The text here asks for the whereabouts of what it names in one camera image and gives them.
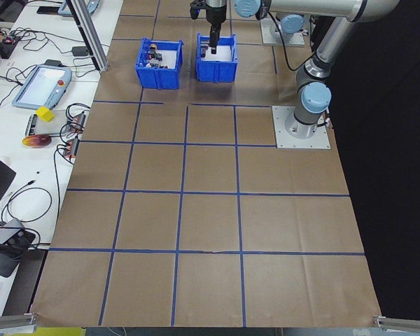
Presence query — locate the black frame cover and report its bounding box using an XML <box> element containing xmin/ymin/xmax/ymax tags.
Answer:
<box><xmin>320</xmin><ymin>13</ymin><xmax>420</xmax><ymax>321</ymax></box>

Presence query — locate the yellow cube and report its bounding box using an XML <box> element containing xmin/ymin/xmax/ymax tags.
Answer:
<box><xmin>35</xmin><ymin>106</ymin><xmax>55</xmax><ymax>123</ymax></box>

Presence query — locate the silver flat device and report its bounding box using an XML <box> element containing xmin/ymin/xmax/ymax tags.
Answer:
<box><xmin>23</xmin><ymin>113</ymin><xmax>40</xmax><ymax>137</ymax></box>

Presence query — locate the red yellow toy fruit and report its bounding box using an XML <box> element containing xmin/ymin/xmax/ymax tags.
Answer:
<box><xmin>22</xmin><ymin>134</ymin><xmax>53</xmax><ymax>149</ymax></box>

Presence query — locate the grey cable adapter box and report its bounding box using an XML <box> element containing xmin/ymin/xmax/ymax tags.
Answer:
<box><xmin>66</xmin><ymin>111</ymin><xmax>89</xmax><ymax>127</ymax></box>
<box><xmin>60</xmin><ymin>138</ymin><xmax>81</xmax><ymax>161</ymax></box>
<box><xmin>60</xmin><ymin>122</ymin><xmax>83</xmax><ymax>137</ymax></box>

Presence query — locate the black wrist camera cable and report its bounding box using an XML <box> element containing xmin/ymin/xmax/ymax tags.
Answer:
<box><xmin>267</xmin><ymin>10</ymin><xmax>318</xmax><ymax>71</ymax></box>

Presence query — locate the aluminium profile rail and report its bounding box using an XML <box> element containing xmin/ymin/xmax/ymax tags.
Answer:
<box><xmin>0</xmin><ymin>312</ymin><xmax>40</xmax><ymax>332</ymax></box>
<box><xmin>372</xmin><ymin>314</ymin><xmax>420</xmax><ymax>333</ymax></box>

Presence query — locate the light blue teach pendant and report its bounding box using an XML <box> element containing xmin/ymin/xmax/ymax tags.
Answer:
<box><xmin>57</xmin><ymin>0</ymin><xmax>104</xmax><ymax>17</ymax></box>
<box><xmin>12</xmin><ymin>64</ymin><xmax>74</xmax><ymax>111</ymax></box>

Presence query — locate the yellow object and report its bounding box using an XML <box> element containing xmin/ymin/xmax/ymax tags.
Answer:
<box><xmin>34</xmin><ymin>327</ymin><xmax>83</xmax><ymax>336</ymax></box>

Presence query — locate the blue bin with push buttons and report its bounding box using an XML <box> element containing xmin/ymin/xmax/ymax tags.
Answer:
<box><xmin>135</xmin><ymin>36</ymin><xmax>185</xmax><ymax>91</ymax></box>

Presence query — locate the aluminium profile post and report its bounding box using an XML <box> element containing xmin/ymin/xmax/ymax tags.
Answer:
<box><xmin>65</xmin><ymin>0</ymin><xmax>110</xmax><ymax>74</ymax></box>

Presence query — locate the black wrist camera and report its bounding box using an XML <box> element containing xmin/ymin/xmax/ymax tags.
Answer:
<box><xmin>190</xmin><ymin>0</ymin><xmax>207</xmax><ymax>20</ymax></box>

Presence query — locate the white square base plate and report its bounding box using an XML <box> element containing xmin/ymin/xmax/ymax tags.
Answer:
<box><xmin>260</xmin><ymin>19</ymin><xmax>306</xmax><ymax>47</ymax></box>
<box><xmin>272</xmin><ymin>104</ymin><xmax>332</xmax><ymax>151</ymax></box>

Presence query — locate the blue bin with capacitors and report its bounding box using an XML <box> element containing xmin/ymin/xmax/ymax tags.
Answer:
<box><xmin>195</xmin><ymin>33</ymin><xmax>239</xmax><ymax>84</ymax></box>

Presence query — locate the black electronics box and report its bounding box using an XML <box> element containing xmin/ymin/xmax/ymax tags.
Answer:
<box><xmin>0</xmin><ymin>34</ymin><xmax>22</xmax><ymax>60</ymax></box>

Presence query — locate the white work desk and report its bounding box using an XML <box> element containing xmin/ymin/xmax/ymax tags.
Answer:
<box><xmin>0</xmin><ymin>0</ymin><xmax>125</xmax><ymax>316</ymax></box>

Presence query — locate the grey stand base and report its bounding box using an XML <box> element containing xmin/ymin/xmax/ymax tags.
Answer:
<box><xmin>0</xmin><ymin>250</ymin><xmax>22</xmax><ymax>279</ymax></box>

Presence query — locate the looped black desk cable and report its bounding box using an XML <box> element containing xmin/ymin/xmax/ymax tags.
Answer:
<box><xmin>0</xmin><ymin>179</ymin><xmax>53</xmax><ymax>225</ymax></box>

